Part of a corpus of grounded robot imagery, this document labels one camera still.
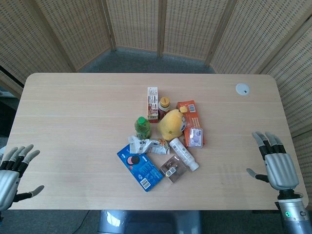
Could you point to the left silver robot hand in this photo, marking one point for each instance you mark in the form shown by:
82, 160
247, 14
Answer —
7, 179

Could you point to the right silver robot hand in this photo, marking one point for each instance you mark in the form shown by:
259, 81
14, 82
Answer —
280, 170

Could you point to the blue cookie box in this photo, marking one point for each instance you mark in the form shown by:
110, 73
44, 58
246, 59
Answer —
141, 168

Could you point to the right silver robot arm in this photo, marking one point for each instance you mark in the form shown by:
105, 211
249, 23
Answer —
293, 212

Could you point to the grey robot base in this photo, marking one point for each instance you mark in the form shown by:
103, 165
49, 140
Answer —
148, 221

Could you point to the purple blister pack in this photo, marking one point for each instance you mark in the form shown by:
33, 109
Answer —
195, 137

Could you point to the white plastic bottle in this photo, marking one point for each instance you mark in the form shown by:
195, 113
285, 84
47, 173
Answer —
184, 154

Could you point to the orange cardboard box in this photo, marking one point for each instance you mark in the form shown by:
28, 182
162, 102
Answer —
193, 122

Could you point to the clear plastic chocolate box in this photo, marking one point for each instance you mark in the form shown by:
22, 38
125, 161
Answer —
173, 170

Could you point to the yellow plush toy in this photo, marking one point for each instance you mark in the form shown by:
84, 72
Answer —
171, 124

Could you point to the orange lid supplement jar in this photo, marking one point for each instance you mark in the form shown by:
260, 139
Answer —
163, 107

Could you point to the crumpled white snack bag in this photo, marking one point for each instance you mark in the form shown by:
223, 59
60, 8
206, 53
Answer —
148, 145

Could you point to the tall white red carton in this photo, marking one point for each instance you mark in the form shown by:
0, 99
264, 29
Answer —
153, 103

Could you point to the green tea bottle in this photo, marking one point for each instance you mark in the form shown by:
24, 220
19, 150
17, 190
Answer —
142, 128

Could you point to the woven folding screen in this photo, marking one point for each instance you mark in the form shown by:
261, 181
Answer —
156, 26

